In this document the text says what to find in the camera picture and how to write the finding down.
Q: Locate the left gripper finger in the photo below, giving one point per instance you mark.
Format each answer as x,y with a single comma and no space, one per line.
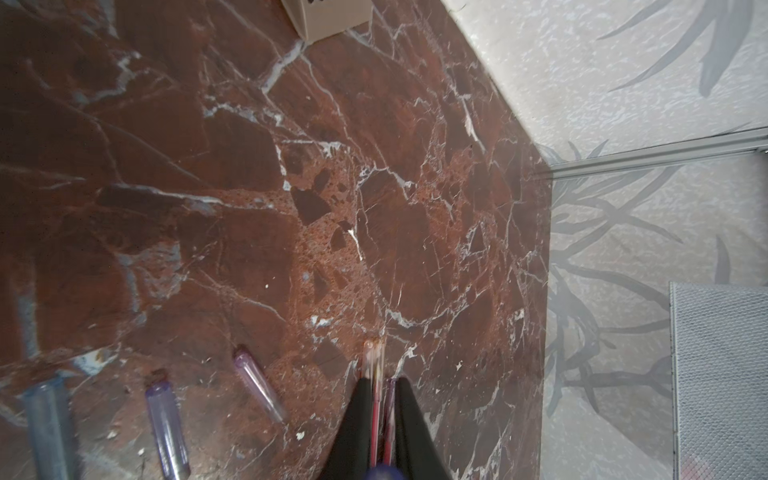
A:
415,453

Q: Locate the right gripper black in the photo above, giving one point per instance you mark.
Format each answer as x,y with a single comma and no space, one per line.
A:
349,457

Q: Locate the red pencil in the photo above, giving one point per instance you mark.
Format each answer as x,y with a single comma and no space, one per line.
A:
377,396

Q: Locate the clear cap of red pencil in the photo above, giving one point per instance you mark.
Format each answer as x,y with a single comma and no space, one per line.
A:
373,360

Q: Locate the violet cap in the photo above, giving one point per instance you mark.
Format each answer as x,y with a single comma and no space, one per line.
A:
258,385

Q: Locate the purple cap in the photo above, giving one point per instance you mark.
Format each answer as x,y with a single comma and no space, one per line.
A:
167,429

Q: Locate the blue tinted cap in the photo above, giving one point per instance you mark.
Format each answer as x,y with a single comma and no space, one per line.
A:
51,430

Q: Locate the maroon capped pencil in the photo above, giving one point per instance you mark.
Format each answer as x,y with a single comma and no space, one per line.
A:
389,435

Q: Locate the brown drain grate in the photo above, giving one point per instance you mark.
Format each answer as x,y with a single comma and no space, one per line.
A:
320,19

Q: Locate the white wire mesh basket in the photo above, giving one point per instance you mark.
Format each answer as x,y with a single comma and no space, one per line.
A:
719,370

